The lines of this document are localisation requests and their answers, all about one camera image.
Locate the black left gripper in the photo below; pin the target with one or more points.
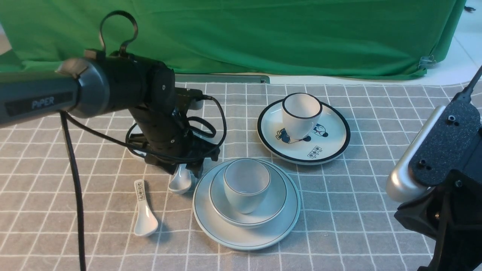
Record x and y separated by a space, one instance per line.
169 138

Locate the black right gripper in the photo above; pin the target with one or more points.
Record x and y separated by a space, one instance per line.
451 215

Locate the plain white ceramic spoon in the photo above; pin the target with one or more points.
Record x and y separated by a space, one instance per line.
181 181

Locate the pale ceramic cup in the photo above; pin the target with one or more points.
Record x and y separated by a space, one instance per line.
246 182

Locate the shallow pale bowl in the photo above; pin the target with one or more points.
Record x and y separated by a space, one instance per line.
271 206

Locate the grey black left arm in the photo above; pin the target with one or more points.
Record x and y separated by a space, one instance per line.
96 84

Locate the white spoon with pattern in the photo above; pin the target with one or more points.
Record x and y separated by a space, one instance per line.
146 223

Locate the large pale plate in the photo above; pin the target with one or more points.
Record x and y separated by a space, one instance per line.
238 238

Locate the black-rimmed white cup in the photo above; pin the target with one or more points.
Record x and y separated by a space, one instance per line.
300 114

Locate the black-rimmed cartoon plate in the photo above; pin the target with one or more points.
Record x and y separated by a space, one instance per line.
327 141

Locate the metal binder clip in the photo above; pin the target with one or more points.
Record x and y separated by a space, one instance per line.
427 62

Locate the green backdrop cloth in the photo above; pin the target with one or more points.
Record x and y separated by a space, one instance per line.
366 39

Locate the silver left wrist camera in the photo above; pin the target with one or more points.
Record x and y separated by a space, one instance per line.
196 99

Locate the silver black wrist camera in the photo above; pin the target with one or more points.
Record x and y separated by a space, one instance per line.
436 150

